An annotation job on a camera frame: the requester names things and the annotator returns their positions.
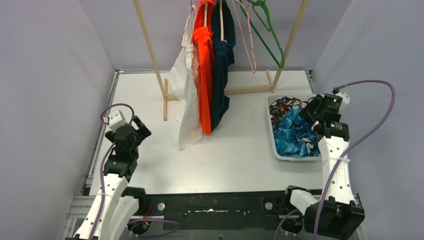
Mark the navy blue shorts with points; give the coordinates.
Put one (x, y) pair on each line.
(224, 57)

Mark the camouflage orange grey shorts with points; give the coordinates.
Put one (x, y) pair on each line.
(281, 107)

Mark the clear plastic basket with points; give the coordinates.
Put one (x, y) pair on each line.
(271, 98)

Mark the blue patterned shorts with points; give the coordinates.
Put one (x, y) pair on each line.
(295, 138)

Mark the white shorts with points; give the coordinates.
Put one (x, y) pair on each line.
(182, 80)

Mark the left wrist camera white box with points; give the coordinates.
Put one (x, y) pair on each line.
(115, 120)

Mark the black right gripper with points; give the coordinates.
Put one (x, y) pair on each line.
(307, 113)

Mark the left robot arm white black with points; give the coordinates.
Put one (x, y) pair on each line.
(116, 202)

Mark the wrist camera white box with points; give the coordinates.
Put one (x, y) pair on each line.
(115, 120)
(345, 99)

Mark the wooden hanger of orange shorts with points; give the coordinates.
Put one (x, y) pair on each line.
(205, 11)

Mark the wooden hanger of navy shorts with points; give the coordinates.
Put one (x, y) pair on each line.
(221, 21)

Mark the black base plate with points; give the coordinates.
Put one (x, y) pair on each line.
(212, 211)

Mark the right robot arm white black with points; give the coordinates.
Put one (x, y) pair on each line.
(336, 214)

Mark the lilac hanger of white shorts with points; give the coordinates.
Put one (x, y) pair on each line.
(190, 9)

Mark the wooden clothes rack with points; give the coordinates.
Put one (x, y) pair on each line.
(271, 87)

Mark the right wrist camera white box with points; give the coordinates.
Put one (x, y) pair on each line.
(345, 99)

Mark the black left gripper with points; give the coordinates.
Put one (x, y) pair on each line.
(137, 129)

